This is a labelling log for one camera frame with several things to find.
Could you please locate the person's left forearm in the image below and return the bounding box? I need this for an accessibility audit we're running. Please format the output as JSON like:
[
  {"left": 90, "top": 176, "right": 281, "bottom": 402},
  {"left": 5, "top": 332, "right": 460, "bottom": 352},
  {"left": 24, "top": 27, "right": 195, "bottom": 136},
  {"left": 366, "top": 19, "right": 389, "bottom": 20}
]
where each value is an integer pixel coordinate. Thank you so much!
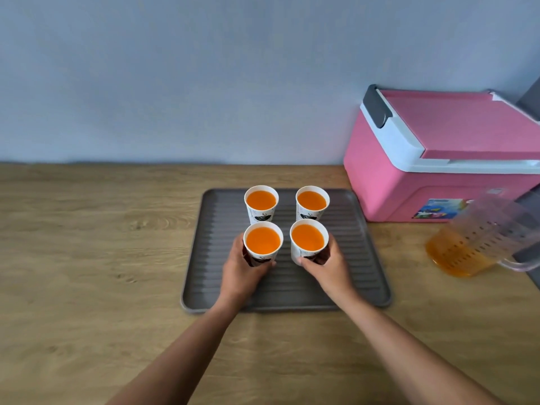
[{"left": 105, "top": 299, "right": 244, "bottom": 405}]

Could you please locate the person's left hand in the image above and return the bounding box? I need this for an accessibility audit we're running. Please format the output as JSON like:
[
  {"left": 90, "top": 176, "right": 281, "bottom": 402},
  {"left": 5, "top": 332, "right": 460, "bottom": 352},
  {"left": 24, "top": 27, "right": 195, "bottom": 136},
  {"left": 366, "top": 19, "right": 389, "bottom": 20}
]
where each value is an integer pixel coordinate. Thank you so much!
[{"left": 216, "top": 233, "right": 278, "bottom": 312}]

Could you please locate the person's right hand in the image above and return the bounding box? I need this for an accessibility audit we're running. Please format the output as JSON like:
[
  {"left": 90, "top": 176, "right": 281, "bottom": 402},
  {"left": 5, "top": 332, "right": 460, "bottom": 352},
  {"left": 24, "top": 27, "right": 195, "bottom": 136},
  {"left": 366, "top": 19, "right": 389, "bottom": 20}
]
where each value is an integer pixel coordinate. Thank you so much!
[{"left": 296, "top": 233, "right": 360, "bottom": 312}]

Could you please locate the white paper cup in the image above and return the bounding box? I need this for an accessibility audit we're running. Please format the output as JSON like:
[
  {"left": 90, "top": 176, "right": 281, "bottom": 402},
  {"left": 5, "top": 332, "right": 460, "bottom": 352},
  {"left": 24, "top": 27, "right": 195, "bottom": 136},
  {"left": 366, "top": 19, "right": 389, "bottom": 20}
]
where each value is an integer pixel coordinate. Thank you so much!
[
  {"left": 244, "top": 185, "right": 280, "bottom": 226},
  {"left": 295, "top": 185, "right": 331, "bottom": 222},
  {"left": 242, "top": 221, "right": 284, "bottom": 268},
  {"left": 290, "top": 218, "right": 330, "bottom": 266}
]

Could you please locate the grey ribbed tray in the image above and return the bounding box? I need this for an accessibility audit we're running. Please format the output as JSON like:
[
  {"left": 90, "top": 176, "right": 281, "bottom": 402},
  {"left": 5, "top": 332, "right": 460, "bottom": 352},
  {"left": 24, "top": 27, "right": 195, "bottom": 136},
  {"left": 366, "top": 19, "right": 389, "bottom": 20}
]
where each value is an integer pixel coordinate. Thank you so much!
[{"left": 180, "top": 188, "right": 392, "bottom": 313}]

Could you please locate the pink cooler box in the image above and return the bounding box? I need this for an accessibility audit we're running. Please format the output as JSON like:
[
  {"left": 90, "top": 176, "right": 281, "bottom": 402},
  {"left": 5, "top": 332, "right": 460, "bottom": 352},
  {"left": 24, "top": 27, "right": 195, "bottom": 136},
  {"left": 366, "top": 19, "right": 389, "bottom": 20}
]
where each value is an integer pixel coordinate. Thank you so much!
[{"left": 343, "top": 84, "right": 540, "bottom": 223}]

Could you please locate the clear pitcher orange drink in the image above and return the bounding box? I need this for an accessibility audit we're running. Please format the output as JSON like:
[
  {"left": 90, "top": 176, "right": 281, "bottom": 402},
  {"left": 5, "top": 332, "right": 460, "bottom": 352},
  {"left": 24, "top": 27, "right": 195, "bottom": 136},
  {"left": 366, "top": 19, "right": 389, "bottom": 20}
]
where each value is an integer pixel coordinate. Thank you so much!
[{"left": 425, "top": 193, "right": 540, "bottom": 278}]

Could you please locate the person's right forearm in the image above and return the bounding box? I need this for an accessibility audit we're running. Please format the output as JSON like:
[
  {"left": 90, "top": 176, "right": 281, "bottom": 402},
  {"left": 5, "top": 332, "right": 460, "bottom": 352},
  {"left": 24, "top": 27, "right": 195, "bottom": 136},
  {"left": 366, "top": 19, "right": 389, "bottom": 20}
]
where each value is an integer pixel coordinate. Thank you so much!
[{"left": 339, "top": 292, "right": 507, "bottom": 405}]

